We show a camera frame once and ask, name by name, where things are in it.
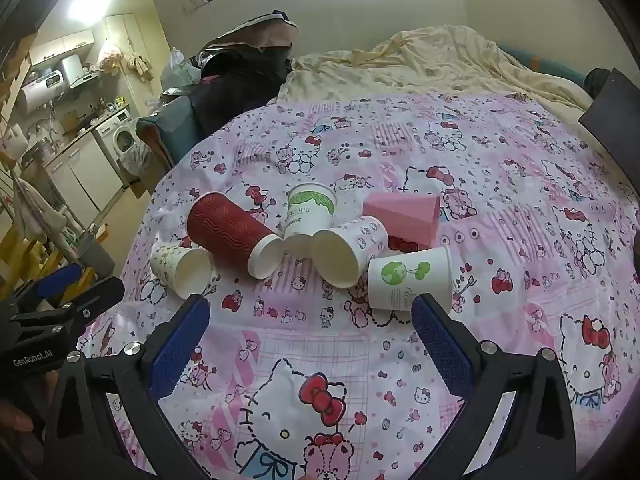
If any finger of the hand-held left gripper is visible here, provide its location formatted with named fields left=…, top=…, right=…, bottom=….
left=20, top=262, right=85, bottom=311
left=10, top=276, right=126, bottom=341

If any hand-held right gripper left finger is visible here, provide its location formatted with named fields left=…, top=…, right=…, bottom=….
left=42, top=294, right=211, bottom=480

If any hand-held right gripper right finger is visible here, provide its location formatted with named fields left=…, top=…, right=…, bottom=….
left=410, top=292, right=578, bottom=480

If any white cup green tree print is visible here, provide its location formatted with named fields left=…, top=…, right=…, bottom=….
left=367, top=246, right=453, bottom=313

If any small cream printed cup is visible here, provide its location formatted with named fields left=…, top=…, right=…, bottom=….
left=150, top=242, right=215, bottom=298

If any red ribbed paper cup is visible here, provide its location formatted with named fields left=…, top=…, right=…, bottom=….
left=186, top=191, right=287, bottom=280

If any pink paper cup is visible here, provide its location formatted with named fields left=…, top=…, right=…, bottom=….
left=362, top=192, right=441, bottom=252

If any white cup pink cartoon print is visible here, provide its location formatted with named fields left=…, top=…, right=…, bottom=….
left=311, top=215, right=390, bottom=289

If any white cup green leaf print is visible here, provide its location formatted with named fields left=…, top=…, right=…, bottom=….
left=283, top=182, right=338, bottom=257

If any person's left hand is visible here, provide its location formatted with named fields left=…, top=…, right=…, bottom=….
left=0, top=400, right=36, bottom=435

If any grey bin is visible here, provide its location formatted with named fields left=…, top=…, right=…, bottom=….
left=77, top=232, right=117, bottom=278

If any hanging beige cloth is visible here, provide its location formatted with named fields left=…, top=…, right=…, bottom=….
left=12, top=177, right=69, bottom=242

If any pink cartoon printed blanket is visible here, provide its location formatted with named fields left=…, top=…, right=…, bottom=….
left=80, top=91, right=640, bottom=480

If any white kitchen base cabinet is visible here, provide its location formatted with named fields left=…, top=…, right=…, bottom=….
left=44, top=134, right=126, bottom=217

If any white washing machine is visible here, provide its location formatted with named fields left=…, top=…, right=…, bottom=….
left=92, top=105, right=147, bottom=186

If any teal chair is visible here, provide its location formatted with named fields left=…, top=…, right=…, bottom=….
left=136, top=95, right=203, bottom=171

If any white water heater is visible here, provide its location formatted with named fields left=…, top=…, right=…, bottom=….
left=17, top=66, right=69, bottom=113

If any range hood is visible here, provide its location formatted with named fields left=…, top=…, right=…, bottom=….
left=67, top=70, right=104, bottom=91

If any hanging pink bag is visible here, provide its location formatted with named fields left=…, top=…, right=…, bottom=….
left=97, top=42, right=124, bottom=72

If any white plastic bag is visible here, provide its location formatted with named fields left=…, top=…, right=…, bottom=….
left=160, top=47, right=201, bottom=92

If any dark clothes pile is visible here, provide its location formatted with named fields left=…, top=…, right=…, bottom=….
left=192, top=10, right=301, bottom=141

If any cream duvet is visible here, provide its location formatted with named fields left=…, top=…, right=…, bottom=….
left=277, top=25, right=593, bottom=111

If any black flat panel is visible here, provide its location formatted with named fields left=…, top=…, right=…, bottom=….
left=577, top=67, right=640, bottom=171

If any yellow wooden frame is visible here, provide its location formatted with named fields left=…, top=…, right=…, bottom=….
left=0, top=217, right=96, bottom=303

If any cream wall cabinet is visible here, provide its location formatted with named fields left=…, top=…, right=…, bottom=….
left=27, top=27, right=97, bottom=67

